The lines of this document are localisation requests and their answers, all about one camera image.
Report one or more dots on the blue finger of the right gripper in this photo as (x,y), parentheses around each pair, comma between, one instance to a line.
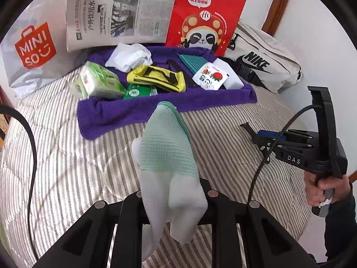
(265,134)

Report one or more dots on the fruit print wet wipe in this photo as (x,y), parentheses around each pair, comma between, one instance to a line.
(210,77)

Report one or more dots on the teal knitted cloth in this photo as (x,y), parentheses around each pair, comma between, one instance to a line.
(192,63)

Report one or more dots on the yellow black pouch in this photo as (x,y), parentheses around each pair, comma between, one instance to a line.
(155,76)

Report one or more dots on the green sachet packet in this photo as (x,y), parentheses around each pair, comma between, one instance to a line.
(135,91)

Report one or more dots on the white paper towel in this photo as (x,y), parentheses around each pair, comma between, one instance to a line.
(128,57)

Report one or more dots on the small green tissue pack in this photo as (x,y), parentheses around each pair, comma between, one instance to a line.
(78,90)

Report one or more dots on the white sponge block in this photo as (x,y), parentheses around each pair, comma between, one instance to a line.
(233,82)

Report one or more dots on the right forearm dark sleeve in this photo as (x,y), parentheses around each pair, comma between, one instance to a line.
(340,234)

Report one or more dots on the person right hand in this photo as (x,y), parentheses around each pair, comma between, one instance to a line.
(316,192)

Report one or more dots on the white Nike waist bag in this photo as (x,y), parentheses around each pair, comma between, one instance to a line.
(273,63)

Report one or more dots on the purple towel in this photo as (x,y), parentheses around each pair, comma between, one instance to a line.
(96,115)

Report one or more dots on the red panda paper bag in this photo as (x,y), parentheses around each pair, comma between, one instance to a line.
(208,24)

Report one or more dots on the striped quilted mattress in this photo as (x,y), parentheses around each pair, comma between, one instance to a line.
(48,183)

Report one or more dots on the folded newspaper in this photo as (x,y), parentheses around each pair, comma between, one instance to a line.
(99,23)

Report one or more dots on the white Miniso plastic bag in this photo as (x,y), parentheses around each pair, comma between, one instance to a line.
(34,49)

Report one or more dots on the brown wooden door frame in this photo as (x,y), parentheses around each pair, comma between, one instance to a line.
(275,13)

